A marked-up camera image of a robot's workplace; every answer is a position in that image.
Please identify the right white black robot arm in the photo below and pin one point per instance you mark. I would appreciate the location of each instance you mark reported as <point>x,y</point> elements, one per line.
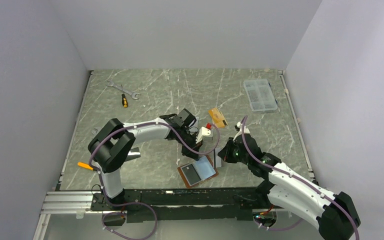
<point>334,215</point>

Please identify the red handled adjustable wrench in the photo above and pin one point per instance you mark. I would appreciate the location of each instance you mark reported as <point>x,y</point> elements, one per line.
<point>95,130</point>

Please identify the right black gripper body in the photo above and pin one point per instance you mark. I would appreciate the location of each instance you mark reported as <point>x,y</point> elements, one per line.
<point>233,155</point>

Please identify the black silver credit card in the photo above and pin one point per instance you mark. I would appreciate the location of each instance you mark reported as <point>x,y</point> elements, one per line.
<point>133,154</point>

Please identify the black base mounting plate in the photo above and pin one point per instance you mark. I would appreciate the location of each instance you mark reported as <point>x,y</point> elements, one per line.
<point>239,203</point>

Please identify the silver open-end wrench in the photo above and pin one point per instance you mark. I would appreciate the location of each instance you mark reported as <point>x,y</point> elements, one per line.
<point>134,95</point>

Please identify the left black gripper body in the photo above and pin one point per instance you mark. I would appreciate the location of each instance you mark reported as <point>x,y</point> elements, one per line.
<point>190,140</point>

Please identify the black VIP card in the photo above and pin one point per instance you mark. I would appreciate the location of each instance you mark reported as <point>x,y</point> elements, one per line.
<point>191,175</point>

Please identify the orange credit card stack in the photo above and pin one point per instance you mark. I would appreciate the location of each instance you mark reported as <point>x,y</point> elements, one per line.
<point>218,118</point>

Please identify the orange handled screwdriver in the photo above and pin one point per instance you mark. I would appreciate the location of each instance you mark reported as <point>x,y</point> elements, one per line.
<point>85,166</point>

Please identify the clear plastic organizer box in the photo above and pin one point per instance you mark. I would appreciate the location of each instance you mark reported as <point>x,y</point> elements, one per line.
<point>260,95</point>

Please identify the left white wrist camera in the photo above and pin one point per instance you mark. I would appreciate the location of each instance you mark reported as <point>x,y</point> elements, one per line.
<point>204,132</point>

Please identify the yellow black screwdriver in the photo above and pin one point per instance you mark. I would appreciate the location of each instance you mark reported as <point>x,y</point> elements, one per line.
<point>124,101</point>

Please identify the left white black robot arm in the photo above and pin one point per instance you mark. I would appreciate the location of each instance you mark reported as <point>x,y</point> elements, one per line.
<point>111,146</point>

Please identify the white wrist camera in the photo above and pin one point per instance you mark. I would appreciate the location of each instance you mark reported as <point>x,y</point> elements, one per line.
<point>204,132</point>
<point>241,129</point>

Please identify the brown leather card holder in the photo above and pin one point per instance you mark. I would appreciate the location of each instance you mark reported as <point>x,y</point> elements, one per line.
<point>205,169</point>

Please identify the silver striped credit card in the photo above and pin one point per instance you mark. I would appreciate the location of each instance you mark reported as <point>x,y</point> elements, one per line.
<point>217,160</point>

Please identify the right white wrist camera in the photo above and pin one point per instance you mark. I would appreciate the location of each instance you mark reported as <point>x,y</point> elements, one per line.
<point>241,129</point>

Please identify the aluminium rail frame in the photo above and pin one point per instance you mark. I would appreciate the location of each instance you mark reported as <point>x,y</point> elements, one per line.
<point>69,202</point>

